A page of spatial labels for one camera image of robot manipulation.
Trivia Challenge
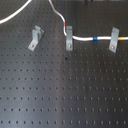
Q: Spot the middle grey cable clip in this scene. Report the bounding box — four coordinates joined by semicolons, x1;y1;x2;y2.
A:
66;26;73;51

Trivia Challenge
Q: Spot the grey cable clip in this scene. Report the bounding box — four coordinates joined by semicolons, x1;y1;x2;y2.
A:
109;27;119;52
28;26;44;51
66;26;73;51

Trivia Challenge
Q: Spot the left grey cable clip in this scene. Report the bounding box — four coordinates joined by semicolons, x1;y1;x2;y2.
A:
28;26;44;51

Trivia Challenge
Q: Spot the white cable with coloured bands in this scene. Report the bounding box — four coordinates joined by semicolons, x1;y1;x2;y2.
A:
0;0;128;42

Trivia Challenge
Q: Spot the right grey cable clip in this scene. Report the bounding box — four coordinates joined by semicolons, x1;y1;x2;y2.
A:
109;27;119;52

